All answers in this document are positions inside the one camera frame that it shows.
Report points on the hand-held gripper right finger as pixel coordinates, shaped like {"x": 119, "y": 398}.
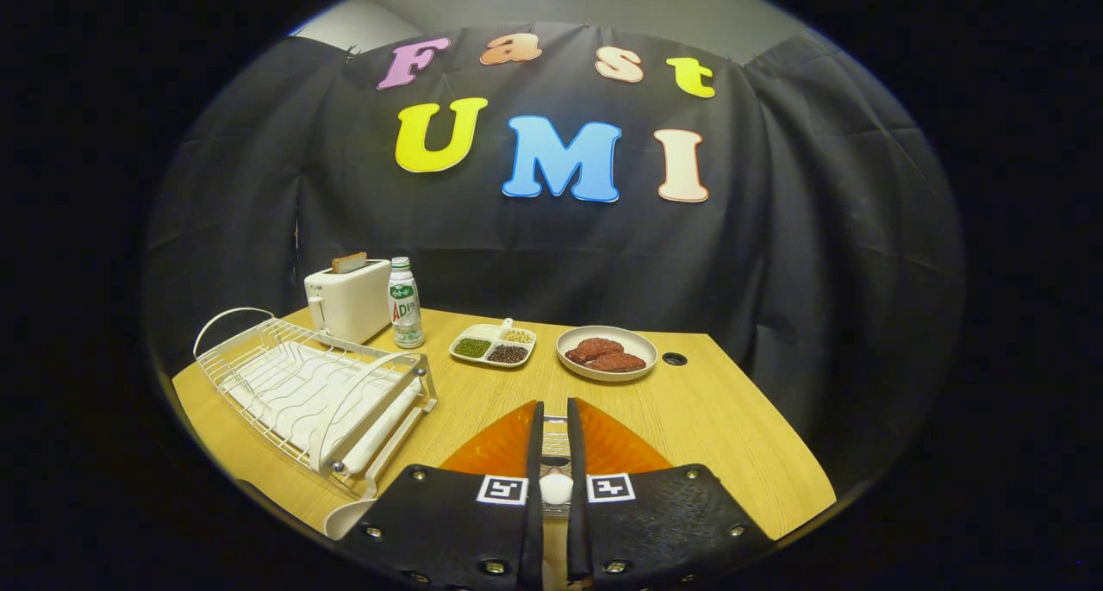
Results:
{"x": 672, "y": 522}

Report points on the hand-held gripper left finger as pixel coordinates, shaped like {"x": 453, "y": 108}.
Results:
{"x": 439, "y": 522}

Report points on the white plate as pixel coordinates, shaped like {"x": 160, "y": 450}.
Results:
{"x": 345, "y": 520}

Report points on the beige plate with meat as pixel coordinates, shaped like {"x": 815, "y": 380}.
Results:
{"x": 638, "y": 341}

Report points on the brown meat patty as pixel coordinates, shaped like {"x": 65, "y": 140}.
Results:
{"x": 619, "y": 363}
{"x": 593, "y": 350}

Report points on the green beans pile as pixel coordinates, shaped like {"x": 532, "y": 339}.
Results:
{"x": 471, "y": 347}

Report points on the dark red beans pile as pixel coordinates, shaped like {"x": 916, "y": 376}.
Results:
{"x": 507, "y": 354}

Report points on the white divided snack tray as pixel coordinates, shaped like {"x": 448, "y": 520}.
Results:
{"x": 482, "y": 332}

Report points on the yellow beans pile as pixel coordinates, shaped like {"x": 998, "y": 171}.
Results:
{"x": 517, "y": 336}

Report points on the white drink bottle green label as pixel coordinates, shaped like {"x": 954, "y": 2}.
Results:
{"x": 405, "y": 311}

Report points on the white toaster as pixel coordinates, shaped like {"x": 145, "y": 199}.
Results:
{"x": 353, "y": 307}

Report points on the brown toast slice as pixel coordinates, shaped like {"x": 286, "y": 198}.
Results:
{"x": 349, "y": 262}

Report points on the black backdrop cloth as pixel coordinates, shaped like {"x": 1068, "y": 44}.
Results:
{"x": 819, "y": 229}

